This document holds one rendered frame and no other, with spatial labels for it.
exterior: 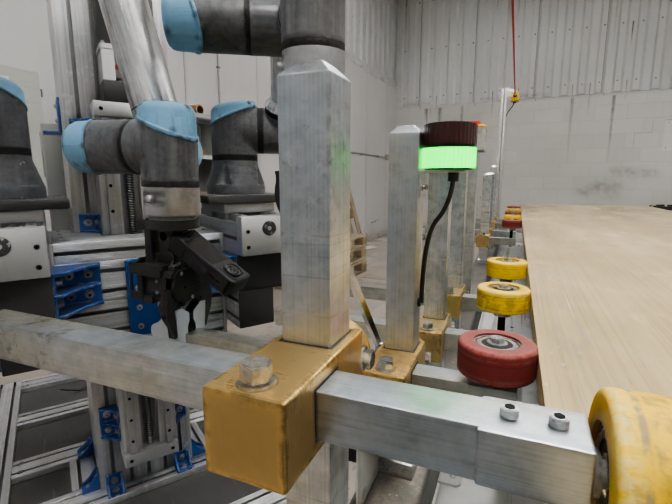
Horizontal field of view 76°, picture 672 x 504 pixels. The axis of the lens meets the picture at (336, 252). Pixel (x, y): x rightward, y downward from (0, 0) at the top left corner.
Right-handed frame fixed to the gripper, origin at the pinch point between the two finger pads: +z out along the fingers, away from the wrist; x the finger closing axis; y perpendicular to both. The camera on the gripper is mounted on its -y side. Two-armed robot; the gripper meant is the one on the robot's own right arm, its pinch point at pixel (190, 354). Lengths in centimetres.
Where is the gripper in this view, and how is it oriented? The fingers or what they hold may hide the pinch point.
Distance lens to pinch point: 67.8
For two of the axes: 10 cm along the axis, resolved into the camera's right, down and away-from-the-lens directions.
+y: -9.2, -0.9, 3.8
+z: -0.2, 9.8, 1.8
